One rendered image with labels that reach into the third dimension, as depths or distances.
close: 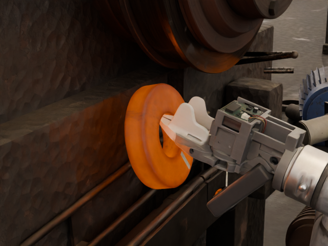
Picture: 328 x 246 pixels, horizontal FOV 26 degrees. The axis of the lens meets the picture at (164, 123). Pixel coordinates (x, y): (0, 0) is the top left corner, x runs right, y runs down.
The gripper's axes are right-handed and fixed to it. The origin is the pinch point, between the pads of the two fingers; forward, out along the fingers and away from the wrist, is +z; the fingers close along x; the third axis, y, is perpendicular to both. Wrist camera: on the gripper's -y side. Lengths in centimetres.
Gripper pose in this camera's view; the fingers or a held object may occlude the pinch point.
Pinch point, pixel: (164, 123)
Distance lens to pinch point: 104.1
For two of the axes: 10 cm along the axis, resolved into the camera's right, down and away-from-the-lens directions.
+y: 2.2, -8.8, -4.3
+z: -8.4, -3.9, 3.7
